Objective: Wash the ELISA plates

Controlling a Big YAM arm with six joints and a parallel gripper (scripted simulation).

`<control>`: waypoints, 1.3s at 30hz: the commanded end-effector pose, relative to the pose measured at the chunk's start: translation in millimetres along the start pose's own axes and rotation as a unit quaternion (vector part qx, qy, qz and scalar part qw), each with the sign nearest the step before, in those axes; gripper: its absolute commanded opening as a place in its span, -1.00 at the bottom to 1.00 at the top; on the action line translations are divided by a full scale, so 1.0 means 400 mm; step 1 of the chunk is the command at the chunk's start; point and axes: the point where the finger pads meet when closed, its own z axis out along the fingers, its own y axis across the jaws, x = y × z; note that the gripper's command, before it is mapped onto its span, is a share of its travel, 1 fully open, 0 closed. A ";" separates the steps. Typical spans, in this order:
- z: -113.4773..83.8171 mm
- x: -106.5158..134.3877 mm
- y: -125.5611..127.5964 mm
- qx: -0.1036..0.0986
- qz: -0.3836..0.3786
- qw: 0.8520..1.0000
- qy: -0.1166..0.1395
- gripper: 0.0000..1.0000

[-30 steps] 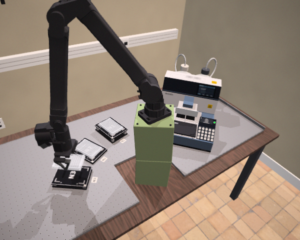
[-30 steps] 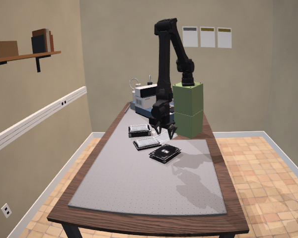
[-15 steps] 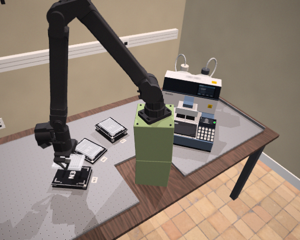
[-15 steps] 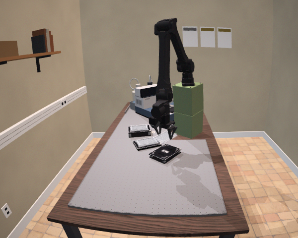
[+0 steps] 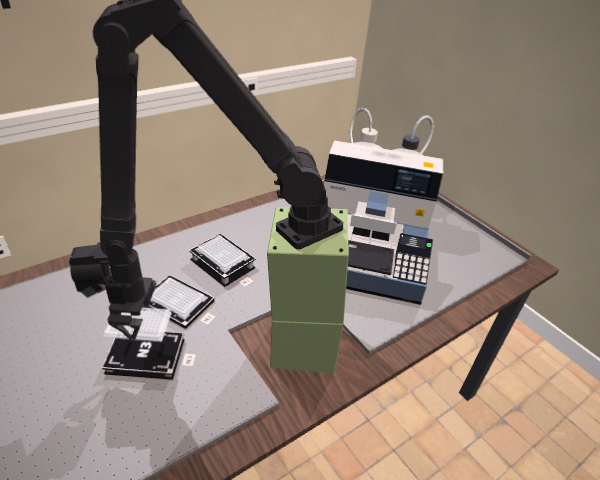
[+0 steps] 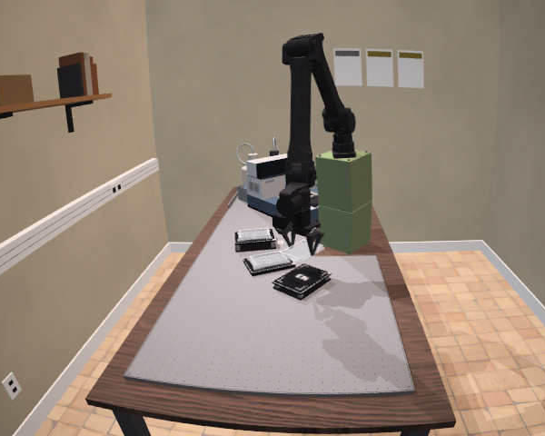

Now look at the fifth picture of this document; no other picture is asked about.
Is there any dark grey bottle cap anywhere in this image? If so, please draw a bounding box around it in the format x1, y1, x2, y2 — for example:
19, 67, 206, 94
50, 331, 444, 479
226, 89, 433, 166
393, 135, 420, 155

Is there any white microplate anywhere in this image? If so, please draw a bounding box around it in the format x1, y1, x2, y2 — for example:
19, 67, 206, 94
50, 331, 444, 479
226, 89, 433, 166
151, 277, 205, 317
104, 308, 171, 342
197, 235, 247, 271

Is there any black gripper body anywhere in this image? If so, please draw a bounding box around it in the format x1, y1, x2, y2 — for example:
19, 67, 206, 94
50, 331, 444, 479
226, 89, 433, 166
107, 272, 156, 325

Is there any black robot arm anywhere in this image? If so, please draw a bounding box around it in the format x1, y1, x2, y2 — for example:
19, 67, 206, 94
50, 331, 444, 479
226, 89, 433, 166
69, 0, 343, 304

